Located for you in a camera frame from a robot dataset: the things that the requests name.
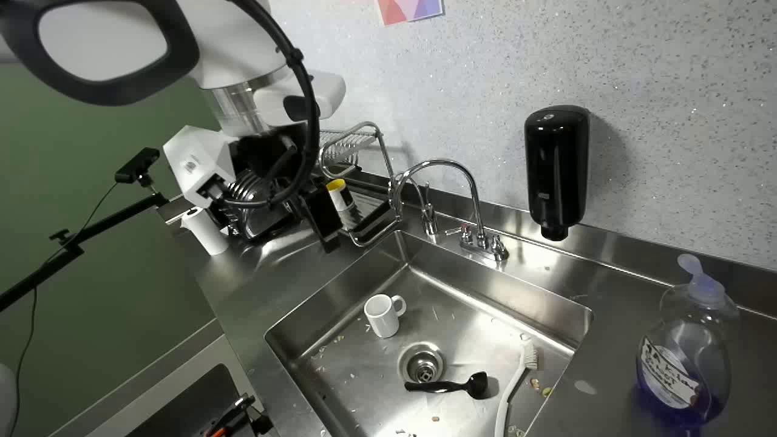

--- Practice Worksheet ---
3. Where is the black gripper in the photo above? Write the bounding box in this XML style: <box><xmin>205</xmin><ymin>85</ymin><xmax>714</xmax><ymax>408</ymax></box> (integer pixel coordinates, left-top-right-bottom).
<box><xmin>206</xmin><ymin>131</ymin><xmax>353</xmax><ymax>252</ymax></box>

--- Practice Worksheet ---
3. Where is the white mug yellow handle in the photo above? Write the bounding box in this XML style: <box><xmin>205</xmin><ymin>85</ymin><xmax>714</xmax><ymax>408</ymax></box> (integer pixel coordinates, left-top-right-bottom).
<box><xmin>323</xmin><ymin>177</ymin><xmax>361</xmax><ymax>234</ymax></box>

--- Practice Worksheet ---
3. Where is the round metal sink drain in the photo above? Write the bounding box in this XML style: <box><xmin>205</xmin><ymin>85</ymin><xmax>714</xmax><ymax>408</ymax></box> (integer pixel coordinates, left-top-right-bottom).
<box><xmin>397</xmin><ymin>340</ymin><xmax>449</xmax><ymax>390</ymax></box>

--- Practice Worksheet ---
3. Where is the stainless steel sink basin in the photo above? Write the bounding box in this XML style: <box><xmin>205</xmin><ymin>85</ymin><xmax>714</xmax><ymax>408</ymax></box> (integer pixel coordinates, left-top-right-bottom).
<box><xmin>262</xmin><ymin>229</ymin><xmax>597</xmax><ymax>437</ymax></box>

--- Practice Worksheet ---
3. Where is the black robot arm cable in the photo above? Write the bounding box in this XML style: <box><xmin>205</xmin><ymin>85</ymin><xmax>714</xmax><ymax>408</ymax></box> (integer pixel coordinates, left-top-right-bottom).
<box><xmin>217</xmin><ymin>0</ymin><xmax>323</xmax><ymax>215</ymax></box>

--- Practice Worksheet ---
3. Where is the red and black tool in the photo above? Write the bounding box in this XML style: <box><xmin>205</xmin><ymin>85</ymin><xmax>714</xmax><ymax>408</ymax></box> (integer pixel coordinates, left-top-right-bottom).
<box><xmin>201</xmin><ymin>393</ymin><xmax>277</xmax><ymax>437</ymax></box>

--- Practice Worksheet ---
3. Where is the thin black camera cable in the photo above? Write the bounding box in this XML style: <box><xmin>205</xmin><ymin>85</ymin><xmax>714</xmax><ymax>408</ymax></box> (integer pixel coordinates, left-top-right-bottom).
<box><xmin>5</xmin><ymin>182</ymin><xmax>120</xmax><ymax>437</ymax></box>

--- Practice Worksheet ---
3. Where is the black camera on stand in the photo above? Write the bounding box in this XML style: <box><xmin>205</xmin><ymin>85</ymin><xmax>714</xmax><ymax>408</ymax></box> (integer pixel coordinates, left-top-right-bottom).
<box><xmin>114</xmin><ymin>147</ymin><xmax>163</xmax><ymax>189</ymax></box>

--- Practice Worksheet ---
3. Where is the blue liquid soap pump bottle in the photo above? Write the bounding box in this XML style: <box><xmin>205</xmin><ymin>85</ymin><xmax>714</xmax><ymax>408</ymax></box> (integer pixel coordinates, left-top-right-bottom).
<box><xmin>634</xmin><ymin>252</ymin><xmax>743</xmax><ymax>433</ymax></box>

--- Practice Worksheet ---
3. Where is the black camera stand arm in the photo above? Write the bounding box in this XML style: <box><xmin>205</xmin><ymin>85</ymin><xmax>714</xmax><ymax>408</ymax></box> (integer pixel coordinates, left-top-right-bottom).
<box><xmin>0</xmin><ymin>189</ymin><xmax>172</xmax><ymax>313</ymax></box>

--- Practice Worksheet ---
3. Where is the chrome gooseneck faucet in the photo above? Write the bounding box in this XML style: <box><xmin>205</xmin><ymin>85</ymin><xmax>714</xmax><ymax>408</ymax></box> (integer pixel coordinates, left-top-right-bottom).
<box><xmin>387</xmin><ymin>157</ymin><xmax>516</xmax><ymax>272</ymax></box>

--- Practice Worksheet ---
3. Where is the stainless steel dish rack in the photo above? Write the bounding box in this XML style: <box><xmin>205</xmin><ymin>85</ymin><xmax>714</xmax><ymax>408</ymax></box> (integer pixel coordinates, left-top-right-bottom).
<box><xmin>317</xmin><ymin>120</ymin><xmax>408</xmax><ymax>250</ymax></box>

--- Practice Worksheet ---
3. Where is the black wall soap dispenser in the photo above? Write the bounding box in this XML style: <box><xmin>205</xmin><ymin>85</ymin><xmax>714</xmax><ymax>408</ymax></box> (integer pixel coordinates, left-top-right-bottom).
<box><xmin>522</xmin><ymin>106</ymin><xmax>592</xmax><ymax>243</ymax></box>

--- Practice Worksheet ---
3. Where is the white dish brush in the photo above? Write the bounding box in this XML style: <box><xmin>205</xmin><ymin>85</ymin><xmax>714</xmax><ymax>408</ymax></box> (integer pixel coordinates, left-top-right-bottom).
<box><xmin>494</xmin><ymin>339</ymin><xmax>545</xmax><ymax>437</ymax></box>

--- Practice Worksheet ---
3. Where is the metal spoon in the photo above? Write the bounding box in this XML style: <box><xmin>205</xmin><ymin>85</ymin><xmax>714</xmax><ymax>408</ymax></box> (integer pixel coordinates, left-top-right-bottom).
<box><xmin>403</xmin><ymin>370</ymin><xmax>494</xmax><ymax>401</ymax></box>

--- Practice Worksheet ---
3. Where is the white cylindrical container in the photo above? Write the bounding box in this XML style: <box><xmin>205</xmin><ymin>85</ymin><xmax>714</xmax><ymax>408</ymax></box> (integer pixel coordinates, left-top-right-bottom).
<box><xmin>181</xmin><ymin>205</ymin><xmax>233</xmax><ymax>260</ymax></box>

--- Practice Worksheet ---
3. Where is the colourful wall poster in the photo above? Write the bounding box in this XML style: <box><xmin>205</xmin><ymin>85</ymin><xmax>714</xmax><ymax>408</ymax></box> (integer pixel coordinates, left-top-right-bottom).
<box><xmin>375</xmin><ymin>0</ymin><xmax>448</xmax><ymax>27</ymax></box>

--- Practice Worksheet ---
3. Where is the plain white mug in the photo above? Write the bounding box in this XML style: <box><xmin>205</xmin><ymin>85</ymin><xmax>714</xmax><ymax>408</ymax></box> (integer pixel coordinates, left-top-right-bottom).
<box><xmin>362</xmin><ymin>291</ymin><xmax>408</xmax><ymax>340</ymax></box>

